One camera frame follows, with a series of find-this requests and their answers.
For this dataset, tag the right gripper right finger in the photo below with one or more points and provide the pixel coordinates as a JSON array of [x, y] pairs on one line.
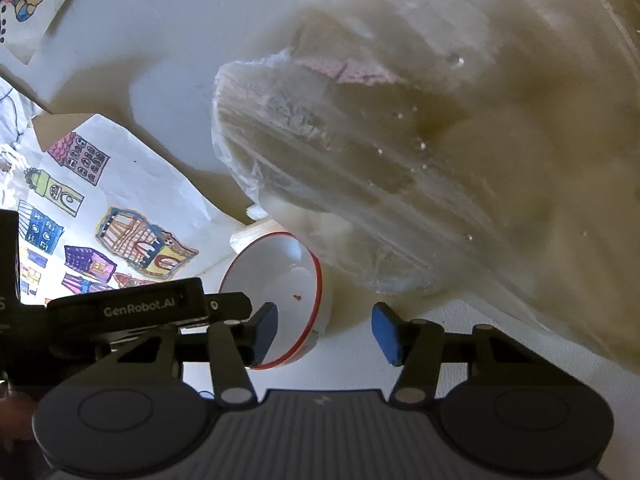
[[415, 346]]

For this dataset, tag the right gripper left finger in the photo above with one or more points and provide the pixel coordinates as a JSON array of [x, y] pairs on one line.
[[233, 349]]

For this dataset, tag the white bowl red rim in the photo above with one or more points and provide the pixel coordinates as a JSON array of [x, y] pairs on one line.
[[279, 268]]

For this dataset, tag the person's left hand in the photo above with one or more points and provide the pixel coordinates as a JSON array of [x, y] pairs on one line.
[[16, 411]]

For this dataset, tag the poster with coloured houses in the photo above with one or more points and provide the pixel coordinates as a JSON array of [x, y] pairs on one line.
[[98, 210]]

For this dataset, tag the plastic bag of white goods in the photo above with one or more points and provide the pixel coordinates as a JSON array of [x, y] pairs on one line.
[[479, 145]]

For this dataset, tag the cartoon bear poster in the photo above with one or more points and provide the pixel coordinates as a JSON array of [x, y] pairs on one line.
[[24, 23]]

